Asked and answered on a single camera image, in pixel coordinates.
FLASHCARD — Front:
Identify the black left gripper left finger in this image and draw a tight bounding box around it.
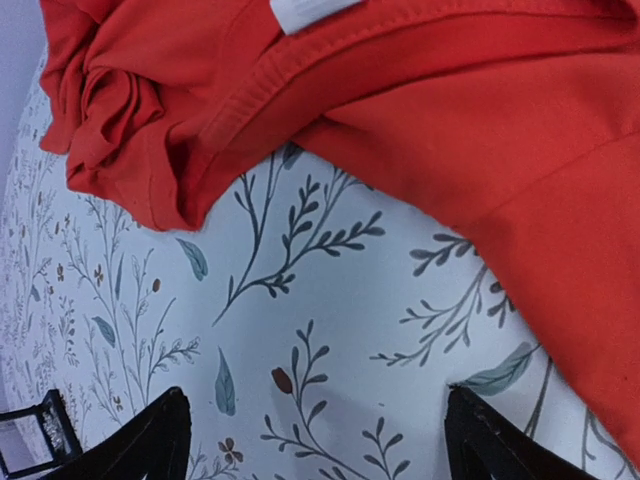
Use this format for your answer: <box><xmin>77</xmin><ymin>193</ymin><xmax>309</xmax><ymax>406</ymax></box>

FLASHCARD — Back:
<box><xmin>43</xmin><ymin>386</ymin><xmax>192</xmax><ymax>480</ymax></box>

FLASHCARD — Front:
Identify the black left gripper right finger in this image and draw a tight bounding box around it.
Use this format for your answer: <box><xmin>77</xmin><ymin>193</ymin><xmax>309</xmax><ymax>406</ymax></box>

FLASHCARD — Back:
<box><xmin>444</xmin><ymin>385</ymin><xmax>594</xmax><ymax>480</ymax></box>

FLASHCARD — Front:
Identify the red t-shirt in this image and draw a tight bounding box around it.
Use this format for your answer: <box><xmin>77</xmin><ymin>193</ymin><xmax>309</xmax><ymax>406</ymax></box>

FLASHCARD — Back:
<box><xmin>41</xmin><ymin>1</ymin><xmax>639</xmax><ymax>460</ymax></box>

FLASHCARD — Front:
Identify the floral patterned table mat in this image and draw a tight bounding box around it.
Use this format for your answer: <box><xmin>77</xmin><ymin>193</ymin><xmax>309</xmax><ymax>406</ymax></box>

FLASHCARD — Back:
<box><xmin>1</xmin><ymin>47</ymin><xmax>639</xmax><ymax>479</ymax></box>

